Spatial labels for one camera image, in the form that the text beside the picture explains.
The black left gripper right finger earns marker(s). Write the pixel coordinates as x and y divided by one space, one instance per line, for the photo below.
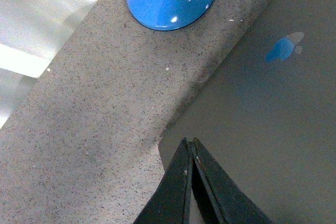
231 205

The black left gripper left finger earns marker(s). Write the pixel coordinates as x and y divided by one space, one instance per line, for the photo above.
171 201

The grey laptop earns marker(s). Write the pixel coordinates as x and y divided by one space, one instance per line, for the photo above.
267 114

